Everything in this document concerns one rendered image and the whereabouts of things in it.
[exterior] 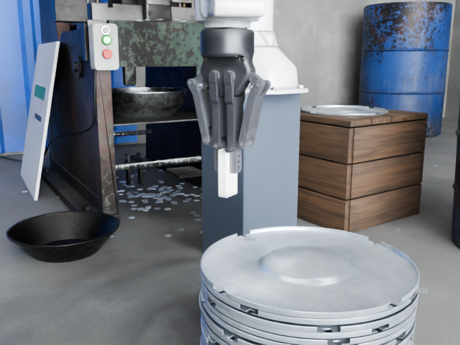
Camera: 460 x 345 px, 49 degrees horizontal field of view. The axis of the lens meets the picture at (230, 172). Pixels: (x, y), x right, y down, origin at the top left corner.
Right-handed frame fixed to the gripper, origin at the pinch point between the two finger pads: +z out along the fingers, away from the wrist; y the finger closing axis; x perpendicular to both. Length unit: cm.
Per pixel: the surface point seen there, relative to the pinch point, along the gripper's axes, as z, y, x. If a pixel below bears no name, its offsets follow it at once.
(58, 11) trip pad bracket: -30, 88, -42
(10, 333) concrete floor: 36, 45, 9
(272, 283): 11.3, -12.1, 8.2
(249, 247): 11.3, -3.3, -0.9
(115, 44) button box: -20, 74, -50
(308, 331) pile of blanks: 12.8, -19.7, 13.6
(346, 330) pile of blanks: 12.8, -23.2, 11.2
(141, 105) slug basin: 0, 86, -73
